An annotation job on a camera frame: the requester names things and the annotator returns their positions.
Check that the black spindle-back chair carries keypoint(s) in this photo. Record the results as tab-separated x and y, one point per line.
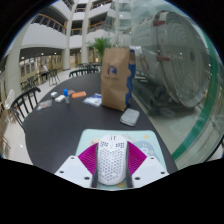
83	72
23	103
54	76

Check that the green potted palm plant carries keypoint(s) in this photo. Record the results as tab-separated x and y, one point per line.
99	46

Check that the small blue-capped bottle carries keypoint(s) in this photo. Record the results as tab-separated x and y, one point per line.
66	96

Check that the light teal printed mouse pad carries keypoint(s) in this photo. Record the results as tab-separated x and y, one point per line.
143	140

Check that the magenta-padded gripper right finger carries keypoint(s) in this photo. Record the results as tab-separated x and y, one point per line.
146	168

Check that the brown paper bag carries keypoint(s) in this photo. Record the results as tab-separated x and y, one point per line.
115	80

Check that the white and blue plastic bag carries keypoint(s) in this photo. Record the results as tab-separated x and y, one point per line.
92	100

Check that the person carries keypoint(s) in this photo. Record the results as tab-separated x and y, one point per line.
44	70

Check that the white honeycomb computer mouse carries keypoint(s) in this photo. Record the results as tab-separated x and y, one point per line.
112	160

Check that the orange flat card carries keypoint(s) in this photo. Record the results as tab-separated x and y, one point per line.
79	94

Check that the white small box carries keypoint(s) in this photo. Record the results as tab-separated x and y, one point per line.
60	98
54	94

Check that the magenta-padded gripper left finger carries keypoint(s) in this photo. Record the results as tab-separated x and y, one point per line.
75	168

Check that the white perforated-back chair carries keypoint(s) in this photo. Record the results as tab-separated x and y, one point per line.
10	98

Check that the clear plastic packet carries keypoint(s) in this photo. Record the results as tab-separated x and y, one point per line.
44	105

